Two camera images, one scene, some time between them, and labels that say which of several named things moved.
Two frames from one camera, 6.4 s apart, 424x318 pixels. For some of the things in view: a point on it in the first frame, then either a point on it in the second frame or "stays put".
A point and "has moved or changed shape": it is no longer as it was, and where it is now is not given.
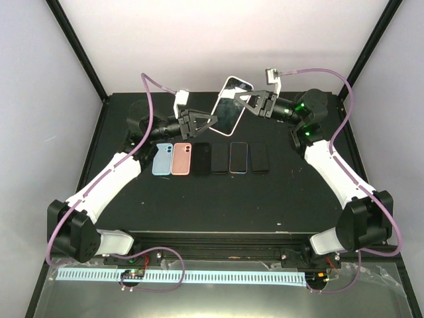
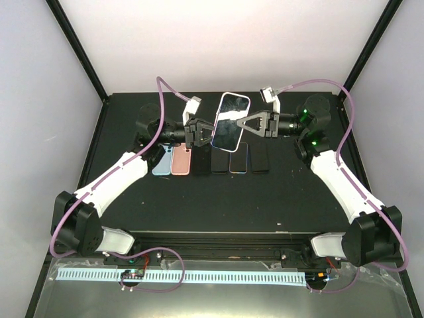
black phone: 201,158 stays put
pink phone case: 181,160 stays put
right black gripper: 263,97 → 267,124
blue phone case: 162,161 stays put
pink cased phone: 230,106 has moved or changed shape
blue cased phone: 260,158 stays put
